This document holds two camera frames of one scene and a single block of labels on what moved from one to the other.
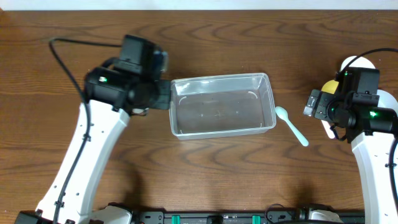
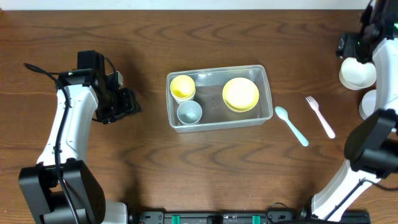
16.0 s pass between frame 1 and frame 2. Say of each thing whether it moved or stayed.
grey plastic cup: moved
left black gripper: moved
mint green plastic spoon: stayed
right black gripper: moved
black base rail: stayed
